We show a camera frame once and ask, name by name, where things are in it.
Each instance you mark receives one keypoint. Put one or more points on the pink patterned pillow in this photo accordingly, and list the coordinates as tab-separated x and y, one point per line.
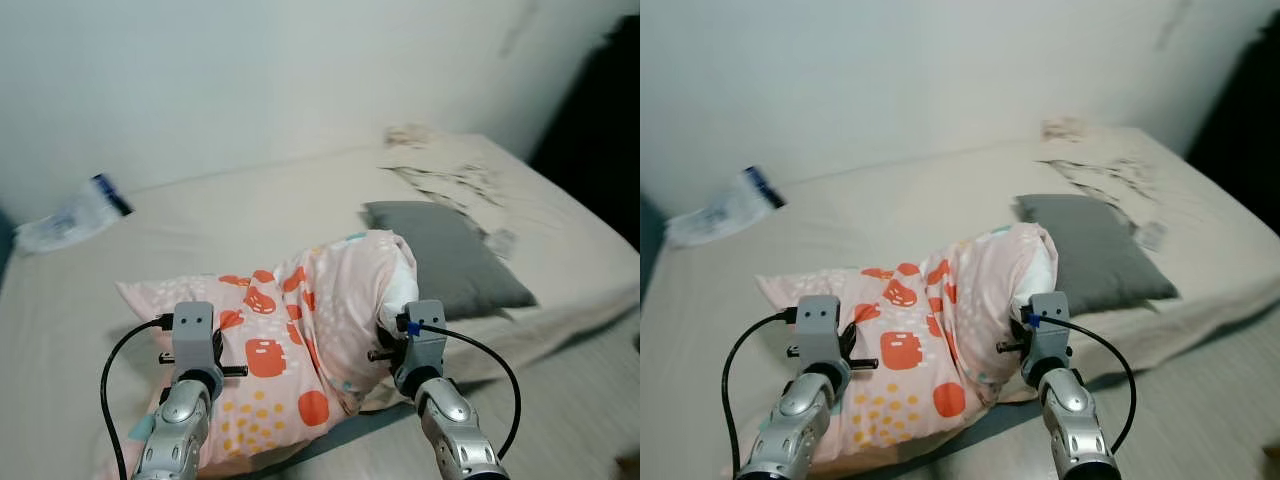
930	300
300	300

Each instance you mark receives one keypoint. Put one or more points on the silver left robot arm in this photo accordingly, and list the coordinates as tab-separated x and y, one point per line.
800	420
180	420

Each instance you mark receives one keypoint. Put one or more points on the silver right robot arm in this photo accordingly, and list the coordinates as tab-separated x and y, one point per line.
1075	420
450	420

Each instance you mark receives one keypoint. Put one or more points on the grey pillow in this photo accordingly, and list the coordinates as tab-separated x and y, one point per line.
450	250
1095	245

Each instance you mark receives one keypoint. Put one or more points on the bed with cream sheet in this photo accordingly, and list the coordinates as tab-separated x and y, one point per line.
250	220
900	220

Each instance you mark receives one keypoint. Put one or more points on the clear plastic bag blue label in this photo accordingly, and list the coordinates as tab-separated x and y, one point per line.
70	220
720	212

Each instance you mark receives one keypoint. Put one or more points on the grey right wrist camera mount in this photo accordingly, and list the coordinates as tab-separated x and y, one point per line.
425	345
1050	335

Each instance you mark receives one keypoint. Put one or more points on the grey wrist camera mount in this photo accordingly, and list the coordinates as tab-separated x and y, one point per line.
193	335
820	325
1050	335
425	345

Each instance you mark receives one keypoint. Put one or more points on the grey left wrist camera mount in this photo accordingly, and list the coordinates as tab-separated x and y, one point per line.
820	325
193	335

